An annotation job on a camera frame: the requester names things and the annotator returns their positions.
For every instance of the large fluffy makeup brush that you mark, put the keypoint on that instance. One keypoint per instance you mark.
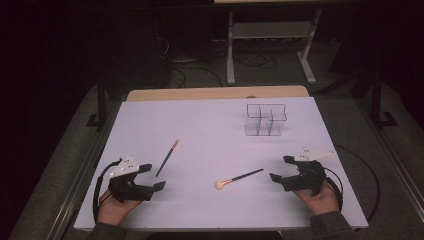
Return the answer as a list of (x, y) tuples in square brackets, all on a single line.
[(238, 178)]

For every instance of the person's right hand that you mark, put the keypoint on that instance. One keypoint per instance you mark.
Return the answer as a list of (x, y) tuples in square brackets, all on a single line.
[(318, 203)]

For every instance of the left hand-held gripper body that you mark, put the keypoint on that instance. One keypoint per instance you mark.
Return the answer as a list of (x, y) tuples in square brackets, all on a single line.
[(128, 188)]

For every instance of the clear acrylic organizer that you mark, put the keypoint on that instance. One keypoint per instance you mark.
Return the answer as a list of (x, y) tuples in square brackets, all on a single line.
[(265, 120)]

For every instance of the person's left hand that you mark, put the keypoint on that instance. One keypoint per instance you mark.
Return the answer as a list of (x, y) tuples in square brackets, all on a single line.
[(115, 210)]

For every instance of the white metal stand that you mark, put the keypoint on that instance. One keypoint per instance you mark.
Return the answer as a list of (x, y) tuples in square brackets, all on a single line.
[(271, 30)]

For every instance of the white table mat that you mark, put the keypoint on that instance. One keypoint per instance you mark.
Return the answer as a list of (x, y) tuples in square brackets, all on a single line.
[(206, 140)]

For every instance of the black stand post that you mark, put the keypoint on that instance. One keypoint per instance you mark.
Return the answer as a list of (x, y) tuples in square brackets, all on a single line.
[(377, 100), (101, 103)]

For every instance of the small thin makeup brush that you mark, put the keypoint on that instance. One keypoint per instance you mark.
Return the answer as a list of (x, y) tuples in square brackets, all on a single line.
[(167, 157)]

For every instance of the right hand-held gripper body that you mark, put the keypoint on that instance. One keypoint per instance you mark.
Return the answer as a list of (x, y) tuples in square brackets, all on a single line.
[(306, 180)]

